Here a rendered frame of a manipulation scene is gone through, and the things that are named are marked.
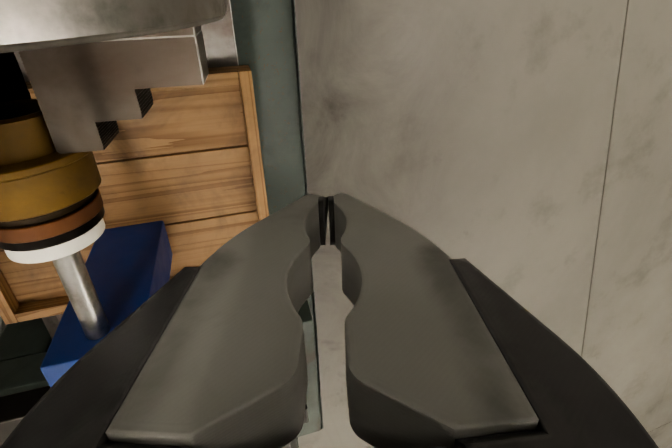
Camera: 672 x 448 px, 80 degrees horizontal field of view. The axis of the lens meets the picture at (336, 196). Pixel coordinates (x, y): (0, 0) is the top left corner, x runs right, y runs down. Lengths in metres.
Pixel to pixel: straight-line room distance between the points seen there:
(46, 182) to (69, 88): 0.06
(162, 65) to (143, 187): 0.30
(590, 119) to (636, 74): 0.26
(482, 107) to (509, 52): 0.22
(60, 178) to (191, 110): 0.24
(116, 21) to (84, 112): 0.12
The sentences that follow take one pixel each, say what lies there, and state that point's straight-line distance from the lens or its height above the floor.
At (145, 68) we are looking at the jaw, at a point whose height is 1.11.
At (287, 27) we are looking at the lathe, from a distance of 0.88.
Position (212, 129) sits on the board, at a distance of 0.54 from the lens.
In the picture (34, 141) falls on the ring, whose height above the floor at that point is 1.10.
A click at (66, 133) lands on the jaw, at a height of 1.10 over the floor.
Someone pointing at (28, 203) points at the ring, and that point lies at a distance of 0.34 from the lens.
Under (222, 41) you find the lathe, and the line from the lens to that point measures 0.54.
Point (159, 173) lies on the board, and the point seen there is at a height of 0.89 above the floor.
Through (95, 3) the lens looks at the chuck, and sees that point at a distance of 0.21.
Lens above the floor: 1.40
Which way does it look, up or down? 58 degrees down
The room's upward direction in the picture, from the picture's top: 149 degrees clockwise
